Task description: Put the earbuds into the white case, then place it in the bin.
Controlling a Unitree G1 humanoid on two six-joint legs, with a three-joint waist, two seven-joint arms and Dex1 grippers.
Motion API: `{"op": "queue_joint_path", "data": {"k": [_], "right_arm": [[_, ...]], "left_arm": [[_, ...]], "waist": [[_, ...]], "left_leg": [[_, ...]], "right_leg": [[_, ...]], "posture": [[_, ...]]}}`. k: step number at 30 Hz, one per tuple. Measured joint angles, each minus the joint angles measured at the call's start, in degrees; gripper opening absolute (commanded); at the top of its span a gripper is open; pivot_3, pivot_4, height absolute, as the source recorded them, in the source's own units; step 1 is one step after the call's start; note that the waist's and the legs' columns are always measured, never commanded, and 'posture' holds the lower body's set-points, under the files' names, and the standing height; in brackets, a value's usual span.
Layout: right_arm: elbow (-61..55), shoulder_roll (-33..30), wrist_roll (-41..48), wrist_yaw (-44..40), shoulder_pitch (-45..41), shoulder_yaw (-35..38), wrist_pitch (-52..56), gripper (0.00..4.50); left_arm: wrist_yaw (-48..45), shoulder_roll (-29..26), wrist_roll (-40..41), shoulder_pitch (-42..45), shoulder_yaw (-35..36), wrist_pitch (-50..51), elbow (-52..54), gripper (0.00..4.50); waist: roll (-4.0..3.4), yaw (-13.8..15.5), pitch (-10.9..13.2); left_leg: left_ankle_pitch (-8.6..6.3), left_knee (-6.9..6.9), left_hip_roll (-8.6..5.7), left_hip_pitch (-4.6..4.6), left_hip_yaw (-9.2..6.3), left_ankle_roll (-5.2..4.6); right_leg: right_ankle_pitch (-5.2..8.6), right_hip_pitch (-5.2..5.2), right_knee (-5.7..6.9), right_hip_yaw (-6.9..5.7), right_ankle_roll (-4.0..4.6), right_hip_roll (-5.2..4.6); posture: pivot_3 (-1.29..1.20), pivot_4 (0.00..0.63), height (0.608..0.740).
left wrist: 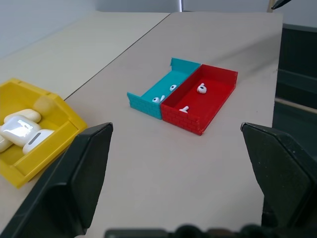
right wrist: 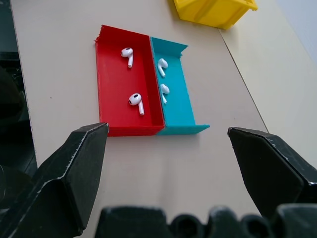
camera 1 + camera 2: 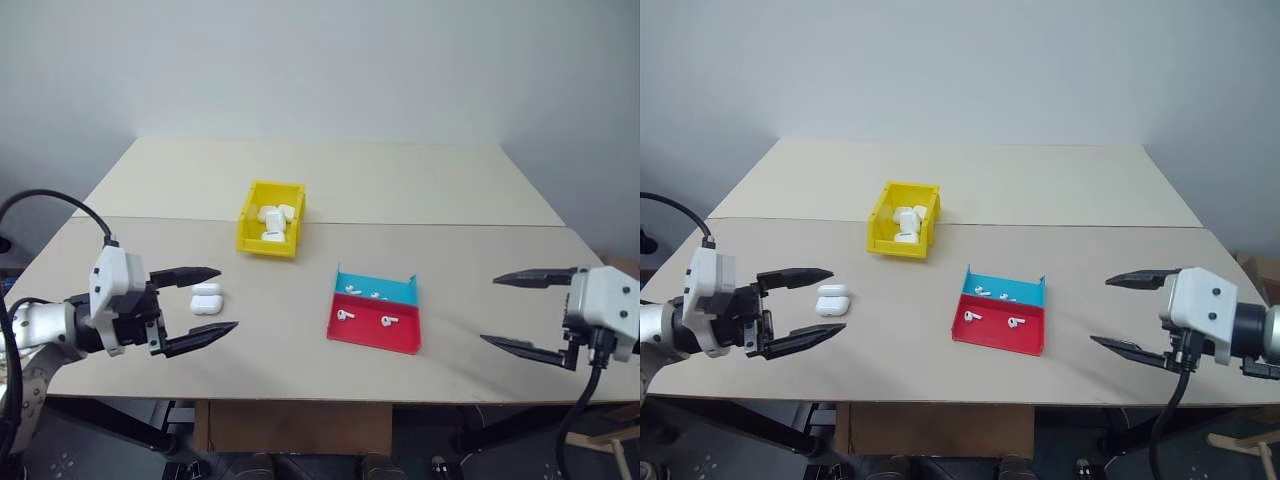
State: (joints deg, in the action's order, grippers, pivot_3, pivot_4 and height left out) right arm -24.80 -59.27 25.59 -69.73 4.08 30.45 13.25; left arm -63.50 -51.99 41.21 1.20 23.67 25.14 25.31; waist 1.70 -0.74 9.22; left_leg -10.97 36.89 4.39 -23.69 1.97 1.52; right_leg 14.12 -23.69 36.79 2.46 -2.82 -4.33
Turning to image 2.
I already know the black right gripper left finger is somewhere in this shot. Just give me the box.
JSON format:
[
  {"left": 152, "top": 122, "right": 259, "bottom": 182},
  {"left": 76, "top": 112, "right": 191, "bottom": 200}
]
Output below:
[{"left": 0, "top": 122, "right": 110, "bottom": 238}]

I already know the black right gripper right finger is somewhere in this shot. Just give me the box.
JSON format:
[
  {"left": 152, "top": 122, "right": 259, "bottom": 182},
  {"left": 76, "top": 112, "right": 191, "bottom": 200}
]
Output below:
[{"left": 227, "top": 126, "right": 317, "bottom": 218}]

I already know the white earbud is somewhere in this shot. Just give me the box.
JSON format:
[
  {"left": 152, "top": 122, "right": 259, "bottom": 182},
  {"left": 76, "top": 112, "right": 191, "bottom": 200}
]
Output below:
[
  {"left": 128, "top": 93, "right": 145, "bottom": 117},
  {"left": 120, "top": 47, "right": 134, "bottom": 69},
  {"left": 159, "top": 83, "right": 170, "bottom": 105},
  {"left": 157, "top": 58, "right": 169, "bottom": 78}
]

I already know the yellow plastic bin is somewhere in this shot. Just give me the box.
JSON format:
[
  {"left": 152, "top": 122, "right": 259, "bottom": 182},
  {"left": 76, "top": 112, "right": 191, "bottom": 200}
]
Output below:
[{"left": 173, "top": 0, "right": 259, "bottom": 30}]

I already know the red plastic tray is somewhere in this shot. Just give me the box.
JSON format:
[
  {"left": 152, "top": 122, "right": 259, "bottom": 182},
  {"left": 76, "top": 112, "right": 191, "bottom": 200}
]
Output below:
[{"left": 93, "top": 24, "right": 166, "bottom": 137}]

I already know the teal plastic tray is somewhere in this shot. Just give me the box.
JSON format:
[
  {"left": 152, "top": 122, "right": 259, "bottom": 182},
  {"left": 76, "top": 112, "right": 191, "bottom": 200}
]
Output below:
[{"left": 150, "top": 36, "right": 211, "bottom": 136}]

